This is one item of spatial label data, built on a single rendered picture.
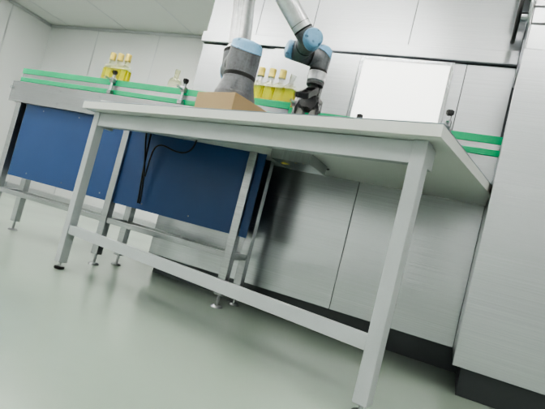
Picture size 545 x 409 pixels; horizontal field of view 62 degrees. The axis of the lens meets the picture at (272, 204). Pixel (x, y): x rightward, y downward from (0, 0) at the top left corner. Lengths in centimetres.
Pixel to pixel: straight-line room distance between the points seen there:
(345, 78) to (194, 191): 91
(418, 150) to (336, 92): 114
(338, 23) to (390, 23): 26
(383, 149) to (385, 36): 121
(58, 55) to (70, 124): 563
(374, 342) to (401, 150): 50
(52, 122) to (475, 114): 221
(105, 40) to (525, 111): 671
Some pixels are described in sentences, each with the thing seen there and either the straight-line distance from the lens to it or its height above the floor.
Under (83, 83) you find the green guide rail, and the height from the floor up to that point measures 92.
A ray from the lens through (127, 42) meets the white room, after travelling 748.
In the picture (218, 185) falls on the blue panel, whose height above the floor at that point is 53.
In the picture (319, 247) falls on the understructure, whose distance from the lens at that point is 219.
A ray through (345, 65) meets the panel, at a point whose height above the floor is 126.
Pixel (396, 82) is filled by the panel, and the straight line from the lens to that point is 227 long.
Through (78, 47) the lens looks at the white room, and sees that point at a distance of 813.
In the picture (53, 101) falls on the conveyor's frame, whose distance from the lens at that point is 289.
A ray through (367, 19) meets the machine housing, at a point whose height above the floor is 152.
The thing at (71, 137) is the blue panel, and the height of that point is 61.
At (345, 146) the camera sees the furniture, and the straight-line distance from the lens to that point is 131.
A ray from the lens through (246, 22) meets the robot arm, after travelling 189.
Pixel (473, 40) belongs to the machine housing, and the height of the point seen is 144.
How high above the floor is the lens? 40
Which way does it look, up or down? 3 degrees up
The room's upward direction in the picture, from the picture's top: 14 degrees clockwise
